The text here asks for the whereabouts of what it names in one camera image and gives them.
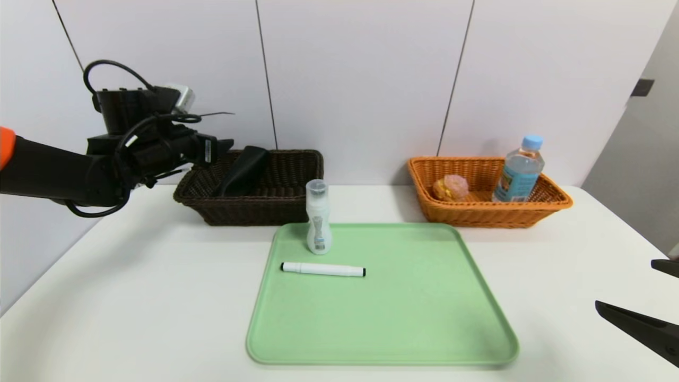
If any white marker with black cap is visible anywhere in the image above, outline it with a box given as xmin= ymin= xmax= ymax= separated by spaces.
xmin=281 ymin=261 xmax=367 ymax=278

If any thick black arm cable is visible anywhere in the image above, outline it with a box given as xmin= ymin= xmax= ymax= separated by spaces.
xmin=66 ymin=180 xmax=133 ymax=219

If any pink bread bun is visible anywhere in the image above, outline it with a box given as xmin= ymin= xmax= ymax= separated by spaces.
xmin=432 ymin=174 xmax=470 ymax=202

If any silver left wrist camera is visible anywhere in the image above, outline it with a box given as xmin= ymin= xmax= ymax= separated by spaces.
xmin=164 ymin=84 xmax=196 ymax=113

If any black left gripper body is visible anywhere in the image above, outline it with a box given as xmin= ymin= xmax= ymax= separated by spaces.
xmin=169 ymin=126 xmax=219 ymax=166

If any orange wicker basket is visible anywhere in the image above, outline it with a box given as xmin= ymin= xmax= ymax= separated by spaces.
xmin=407 ymin=156 xmax=573 ymax=229

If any black camera cable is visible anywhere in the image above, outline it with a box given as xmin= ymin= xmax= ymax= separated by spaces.
xmin=83 ymin=59 xmax=157 ymax=94

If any dark brown wicker basket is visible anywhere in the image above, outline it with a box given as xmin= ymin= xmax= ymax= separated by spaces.
xmin=173 ymin=150 xmax=325 ymax=227

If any small white spray bottle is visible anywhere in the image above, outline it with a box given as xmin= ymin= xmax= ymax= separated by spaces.
xmin=306 ymin=180 xmax=333 ymax=255

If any light green plastic tray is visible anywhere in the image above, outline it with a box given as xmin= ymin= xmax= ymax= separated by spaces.
xmin=246 ymin=222 xmax=520 ymax=367

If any black fabric pouch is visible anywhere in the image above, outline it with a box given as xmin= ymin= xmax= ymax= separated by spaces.
xmin=214 ymin=146 xmax=269 ymax=198

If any clear water bottle blue cap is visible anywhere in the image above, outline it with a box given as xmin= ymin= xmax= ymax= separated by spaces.
xmin=492 ymin=134 xmax=545 ymax=203

